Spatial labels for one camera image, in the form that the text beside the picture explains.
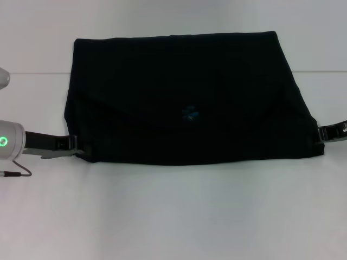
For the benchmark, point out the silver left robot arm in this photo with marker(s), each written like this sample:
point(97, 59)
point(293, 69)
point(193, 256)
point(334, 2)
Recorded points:
point(11, 140)

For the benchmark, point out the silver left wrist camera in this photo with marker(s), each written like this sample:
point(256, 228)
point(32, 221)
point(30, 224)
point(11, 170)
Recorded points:
point(4, 77)

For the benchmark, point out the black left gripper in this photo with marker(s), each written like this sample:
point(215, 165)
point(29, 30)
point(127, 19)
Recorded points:
point(43, 139)

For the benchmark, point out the black shirt with FREE print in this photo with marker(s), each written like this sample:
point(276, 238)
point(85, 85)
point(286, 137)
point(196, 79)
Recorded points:
point(189, 94)

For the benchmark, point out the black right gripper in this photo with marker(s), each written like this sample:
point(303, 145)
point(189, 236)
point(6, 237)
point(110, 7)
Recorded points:
point(337, 130)

